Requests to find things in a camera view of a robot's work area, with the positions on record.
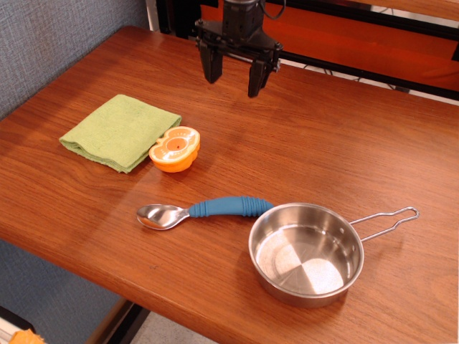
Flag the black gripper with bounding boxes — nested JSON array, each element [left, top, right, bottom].
[[195, 1, 283, 97]]

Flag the stainless steel pot with handle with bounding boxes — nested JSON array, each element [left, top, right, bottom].
[[248, 203, 420, 308]]

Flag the green folded towel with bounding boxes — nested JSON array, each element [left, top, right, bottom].
[[60, 95, 181, 173]]

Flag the orange toy fruit half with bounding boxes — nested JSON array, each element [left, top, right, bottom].
[[148, 126, 201, 173]]

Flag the orange object at floor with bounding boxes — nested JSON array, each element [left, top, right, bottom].
[[9, 330, 45, 344]]

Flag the black metal frame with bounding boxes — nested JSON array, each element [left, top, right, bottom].
[[156, 0, 459, 101]]

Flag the spoon with blue handle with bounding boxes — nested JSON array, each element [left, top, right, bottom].
[[136, 196, 274, 230]]

